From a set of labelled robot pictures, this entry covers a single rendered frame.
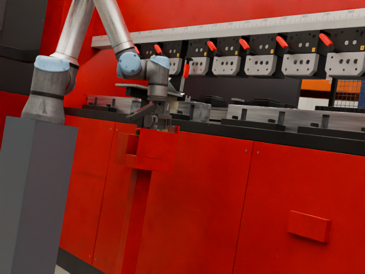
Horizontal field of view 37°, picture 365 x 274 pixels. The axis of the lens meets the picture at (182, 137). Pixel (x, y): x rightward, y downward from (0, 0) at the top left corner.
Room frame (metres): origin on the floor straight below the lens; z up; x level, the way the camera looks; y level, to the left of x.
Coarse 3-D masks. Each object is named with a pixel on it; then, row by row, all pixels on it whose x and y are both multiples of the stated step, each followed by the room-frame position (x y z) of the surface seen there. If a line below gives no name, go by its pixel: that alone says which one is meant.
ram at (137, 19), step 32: (128, 0) 3.00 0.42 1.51; (160, 0) 2.75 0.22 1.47; (192, 0) 2.55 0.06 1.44; (224, 0) 2.37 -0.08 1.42; (256, 0) 2.21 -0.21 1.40; (288, 0) 2.07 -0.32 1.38; (320, 0) 1.95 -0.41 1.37; (352, 0) 1.85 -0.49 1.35; (96, 32) 3.24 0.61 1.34; (224, 32) 2.34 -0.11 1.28; (256, 32) 2.19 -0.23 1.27
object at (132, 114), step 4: (148, 104) 2.05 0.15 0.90; (152, 104) 2.03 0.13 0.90; (140, 108) 2.05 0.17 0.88; (144, 108) 2.01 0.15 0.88; (148, 108) 2.02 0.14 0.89; (152, 108) 2.03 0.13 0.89; (156, 108) 2.04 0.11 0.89; (136, 112) 2.01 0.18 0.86; (140, 112) 2.00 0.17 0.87; (144, 112) 2.01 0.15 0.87; (148, 112) 2.02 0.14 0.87; (128, 116) 2.00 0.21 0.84; (132, 116) 1.99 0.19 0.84; (136, 116) 2.00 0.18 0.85; (140, 116) 2.00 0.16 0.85; (128, 120) 2.01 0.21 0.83; (132, 120) 1.99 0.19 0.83; (136, 120) 2.00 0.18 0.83
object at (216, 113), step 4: (212, 108) 2.76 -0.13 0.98; (216, 108) 2.73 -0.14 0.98; (220, 108) 2.71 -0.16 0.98; (224, 108) 2.69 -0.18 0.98; (212, 112) 2.75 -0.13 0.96; (216, 112) 2.72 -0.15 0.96; (220, 112) 2.70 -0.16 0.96; (224, 112) 2.68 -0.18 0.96; (212, 116) 2.74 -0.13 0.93; (216, 116) 2.72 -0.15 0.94; (220, 116) 2.70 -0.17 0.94; (224, 116) 2.67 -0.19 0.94; (212, 120) 2.75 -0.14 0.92; (216, 120) 2.73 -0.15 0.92; (220, 120) 2.71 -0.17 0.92
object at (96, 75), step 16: (48, 0) 3.33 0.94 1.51; (64, 0) 3.15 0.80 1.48; (48, 16) 3.29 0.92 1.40; (64, 16) 3.15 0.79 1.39; (48, 32) 3.26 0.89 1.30; (48, 48) 3.23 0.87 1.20; (96, 48) 3.29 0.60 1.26; (80, 64) 3.24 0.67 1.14; (96, 64) 3.31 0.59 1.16; (112, 64) 3.37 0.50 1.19; (80, 80) 3.25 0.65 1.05; (96, 80) 3.32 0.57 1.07; (112, 80) 3.39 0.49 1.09; (128, 80) 3.46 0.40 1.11; (144, 80) 3.53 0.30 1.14; (64, 96) 3.20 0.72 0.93; (80, 96) 3.26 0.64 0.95; (128, 96) 3.47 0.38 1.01
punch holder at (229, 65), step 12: (228, 36) 2.31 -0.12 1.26; (240, 36) 2.26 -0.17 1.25; (228, 48) 2.30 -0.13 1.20; (240, 48) 2.25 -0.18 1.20; (216, 60) 2.35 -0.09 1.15; (228, 60) 2.29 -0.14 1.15; (240, 60) 2.26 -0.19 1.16; (216, 72) 2.34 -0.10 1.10; (228, 72) 2.28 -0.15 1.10; (240, 72) 2.27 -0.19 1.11
